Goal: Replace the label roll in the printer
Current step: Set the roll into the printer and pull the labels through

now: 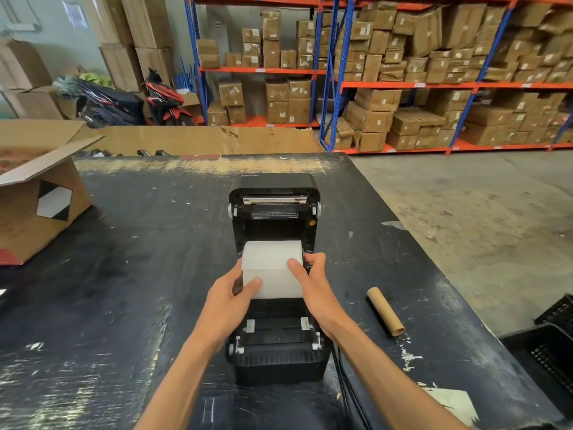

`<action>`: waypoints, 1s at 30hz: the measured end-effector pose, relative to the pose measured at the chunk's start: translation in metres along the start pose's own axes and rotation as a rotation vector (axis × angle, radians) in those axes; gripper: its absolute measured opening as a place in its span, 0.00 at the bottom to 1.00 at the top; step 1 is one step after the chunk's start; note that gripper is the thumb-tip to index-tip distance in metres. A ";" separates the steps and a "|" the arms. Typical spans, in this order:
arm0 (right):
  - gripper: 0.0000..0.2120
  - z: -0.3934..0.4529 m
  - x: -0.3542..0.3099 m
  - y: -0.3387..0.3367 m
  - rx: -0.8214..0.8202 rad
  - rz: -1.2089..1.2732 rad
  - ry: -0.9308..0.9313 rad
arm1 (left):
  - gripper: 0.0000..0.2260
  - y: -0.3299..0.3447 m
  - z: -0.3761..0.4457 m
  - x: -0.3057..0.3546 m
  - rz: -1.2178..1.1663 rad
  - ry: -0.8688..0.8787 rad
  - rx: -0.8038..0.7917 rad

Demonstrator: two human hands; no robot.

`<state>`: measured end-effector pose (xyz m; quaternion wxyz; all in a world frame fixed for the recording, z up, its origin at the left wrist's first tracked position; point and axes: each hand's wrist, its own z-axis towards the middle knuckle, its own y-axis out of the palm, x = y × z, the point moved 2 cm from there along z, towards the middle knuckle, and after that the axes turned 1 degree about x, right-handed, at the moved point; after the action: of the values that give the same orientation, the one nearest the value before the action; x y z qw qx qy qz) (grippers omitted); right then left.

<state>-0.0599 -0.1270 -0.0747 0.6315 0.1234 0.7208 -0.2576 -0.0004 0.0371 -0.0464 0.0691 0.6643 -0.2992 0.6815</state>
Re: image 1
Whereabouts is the person's right forearm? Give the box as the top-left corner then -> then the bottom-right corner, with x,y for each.
329,319 -> 470,430

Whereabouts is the black label printer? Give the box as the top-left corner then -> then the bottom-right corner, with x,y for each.
225,173 -> 335,386

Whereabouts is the green cloth bundle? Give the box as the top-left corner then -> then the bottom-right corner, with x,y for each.
78,72 -> 115,88

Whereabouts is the white paper scrap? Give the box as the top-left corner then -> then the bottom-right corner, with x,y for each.
422,382 -> 480,429

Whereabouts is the large cardboard box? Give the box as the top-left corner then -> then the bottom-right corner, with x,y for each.
98,44 -> 145,93
1,86 -> 64,121
120,0 -> 174,50
89,0 -> 133,46
0,39 -> 53,91
135,47 -> 176,86

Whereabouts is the white label paper roll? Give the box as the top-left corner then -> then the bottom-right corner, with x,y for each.
241,240 -> 306,300

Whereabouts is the long flat cardboard sheet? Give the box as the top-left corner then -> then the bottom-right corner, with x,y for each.
71,125 -> 326,157

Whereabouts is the person's right hand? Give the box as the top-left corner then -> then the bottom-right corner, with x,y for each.
287,251 -> 355,342

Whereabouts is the paper notice sheet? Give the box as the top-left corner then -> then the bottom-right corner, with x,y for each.
62,0 -> 89,31

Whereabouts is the person's left forearm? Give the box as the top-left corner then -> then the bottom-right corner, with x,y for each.
134,326 -> 230,430

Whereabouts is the open cardboard box hexagon print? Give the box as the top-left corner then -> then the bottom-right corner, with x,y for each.
0,120 -> 106,266

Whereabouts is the narrow blue orange shelf rack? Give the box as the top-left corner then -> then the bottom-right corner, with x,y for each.
184,0 -> 355,129

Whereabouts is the brown cardboard tube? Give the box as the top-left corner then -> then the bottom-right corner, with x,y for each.
366,287 -> 406,338

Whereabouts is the black printer cable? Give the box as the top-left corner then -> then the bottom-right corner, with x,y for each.
330,342 -> 373,430

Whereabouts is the red and black motorbike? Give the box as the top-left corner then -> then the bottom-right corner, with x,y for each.
143,69 -> 196,127

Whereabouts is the stack of cardboard boxes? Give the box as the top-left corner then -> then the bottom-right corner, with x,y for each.
196,10 -> 328,70
206,78 -> 314,127
326,88 -> 573,153
335,1 -> 573,85

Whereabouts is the bundle of blue rods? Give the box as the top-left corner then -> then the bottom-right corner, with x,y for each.
176,57 -> 198,93

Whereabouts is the person's left hand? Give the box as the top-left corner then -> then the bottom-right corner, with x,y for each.
196,259 -> 264,351

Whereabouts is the black plastic crate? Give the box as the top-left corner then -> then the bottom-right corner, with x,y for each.
535,293 -> 573,337
499,322 -> 573,418

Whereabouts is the black covered motorbike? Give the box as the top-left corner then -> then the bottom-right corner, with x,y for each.
73,78 -> 147,129

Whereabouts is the wide blue orange shelf rack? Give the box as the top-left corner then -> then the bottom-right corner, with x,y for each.
320,0 -> 573,156

